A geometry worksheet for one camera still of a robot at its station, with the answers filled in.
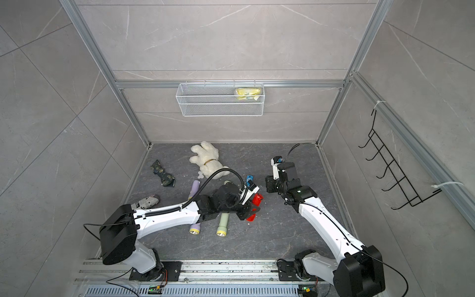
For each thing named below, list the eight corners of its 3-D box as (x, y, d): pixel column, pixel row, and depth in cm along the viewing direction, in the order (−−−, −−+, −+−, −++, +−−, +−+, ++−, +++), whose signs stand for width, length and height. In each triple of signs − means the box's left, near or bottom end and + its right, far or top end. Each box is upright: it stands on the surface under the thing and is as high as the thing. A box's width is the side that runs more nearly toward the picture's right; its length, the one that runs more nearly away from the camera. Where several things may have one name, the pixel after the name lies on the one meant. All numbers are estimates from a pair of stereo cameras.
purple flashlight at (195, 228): (190, 235, 85) (188, 232, 81) (192, 226, 87) (190, 223, 84) (199, 235, 85) (197, 232, 81) (200, 226, 87) (199, 223, 84)
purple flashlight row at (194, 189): (189, 199, 96) (187, 196, 94) (194, 182, 103) (193, 179, 100) (195, 200, 96) (194, 197, 93) (200, 182, 103) (199, 179, 100)
